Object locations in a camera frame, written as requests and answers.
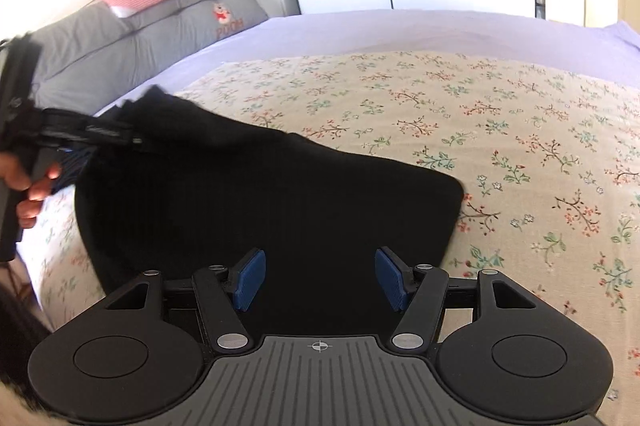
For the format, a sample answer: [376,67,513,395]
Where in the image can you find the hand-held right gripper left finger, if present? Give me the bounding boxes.
[106,248,267,353]

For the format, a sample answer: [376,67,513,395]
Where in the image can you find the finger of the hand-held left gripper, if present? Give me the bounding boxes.
[47,145,97,197]
[34,106,147,155]

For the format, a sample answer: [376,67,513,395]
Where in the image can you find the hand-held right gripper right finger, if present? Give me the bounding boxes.
[375,247,536,352]

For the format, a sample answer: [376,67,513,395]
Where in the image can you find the black pants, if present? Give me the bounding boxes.
[75,84,467,338]

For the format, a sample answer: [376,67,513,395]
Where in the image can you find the person's left hand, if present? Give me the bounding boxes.
[0,153,63,229]

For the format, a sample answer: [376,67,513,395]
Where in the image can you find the grey bear print headboard cushion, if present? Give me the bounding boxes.
[0,0,271,119]

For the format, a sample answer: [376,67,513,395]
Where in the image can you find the floral printed blanket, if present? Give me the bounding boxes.
[22,50,640,426]

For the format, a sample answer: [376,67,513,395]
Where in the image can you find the purple bed sheet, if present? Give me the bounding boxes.
[95,8,640,117]

